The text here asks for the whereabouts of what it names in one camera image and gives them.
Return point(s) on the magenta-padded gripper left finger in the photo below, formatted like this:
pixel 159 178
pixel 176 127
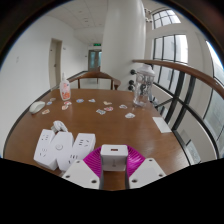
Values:
pixel 80 174

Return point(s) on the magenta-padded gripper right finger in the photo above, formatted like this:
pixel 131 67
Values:
pixel 146 172

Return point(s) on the white block charger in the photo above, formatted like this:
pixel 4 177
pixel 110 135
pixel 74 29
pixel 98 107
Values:
pixel 114 157

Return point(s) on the white paper card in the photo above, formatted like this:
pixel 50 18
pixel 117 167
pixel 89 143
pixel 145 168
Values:
pixel 161 125

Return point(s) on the grey and white sticker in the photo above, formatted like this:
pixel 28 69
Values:
pixel 100 111

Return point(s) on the red and white sticker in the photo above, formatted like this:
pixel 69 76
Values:
pixel 67 103
pixel 65 107

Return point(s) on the orange sticker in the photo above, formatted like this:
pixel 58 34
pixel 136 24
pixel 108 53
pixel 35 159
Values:
pixel 45 111

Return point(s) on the pink sticker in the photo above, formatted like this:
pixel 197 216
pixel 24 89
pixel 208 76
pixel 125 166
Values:
pixel 108 108

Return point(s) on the blue round sticker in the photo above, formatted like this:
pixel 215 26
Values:
pixel 49 103
pixel 80 100

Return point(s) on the pale blue sticker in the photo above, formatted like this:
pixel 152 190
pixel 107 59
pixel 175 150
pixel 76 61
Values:
pixel 91 100

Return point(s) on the pale yellow sticker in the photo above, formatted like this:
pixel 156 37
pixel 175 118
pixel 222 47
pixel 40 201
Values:
pixel 107 103

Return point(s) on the white computer mouse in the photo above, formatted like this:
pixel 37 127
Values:
pixel 37 107

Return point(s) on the pale round sticker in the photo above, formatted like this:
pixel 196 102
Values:
pixel 52 99

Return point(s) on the white spray bottle orange label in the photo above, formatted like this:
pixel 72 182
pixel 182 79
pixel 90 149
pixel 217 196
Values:
pixel 65 90

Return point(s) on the clear plastic water bottle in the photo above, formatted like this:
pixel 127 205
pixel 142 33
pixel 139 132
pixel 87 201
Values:
pixel 143 85

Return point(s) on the wooden armchair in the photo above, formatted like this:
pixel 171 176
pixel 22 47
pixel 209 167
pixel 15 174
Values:
pixel 95 74

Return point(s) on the wide curved window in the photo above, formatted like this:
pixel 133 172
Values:
pixel 216 100

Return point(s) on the black railing with wooden handrail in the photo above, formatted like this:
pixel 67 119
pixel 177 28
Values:
pixel 180 68

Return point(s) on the white side door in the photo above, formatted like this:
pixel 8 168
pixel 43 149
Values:
pixel 55 63

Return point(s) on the grey double door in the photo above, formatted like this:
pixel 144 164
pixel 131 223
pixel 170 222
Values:
pixel 95 60

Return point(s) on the tall black-framed window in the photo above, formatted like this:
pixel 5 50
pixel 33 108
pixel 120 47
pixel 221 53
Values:
pixel 170 56

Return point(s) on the green exit sign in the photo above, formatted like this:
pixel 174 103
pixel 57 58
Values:
pixel 97 43

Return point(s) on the small upper window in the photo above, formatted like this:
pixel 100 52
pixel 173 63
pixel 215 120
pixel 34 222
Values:
pixel 165 18

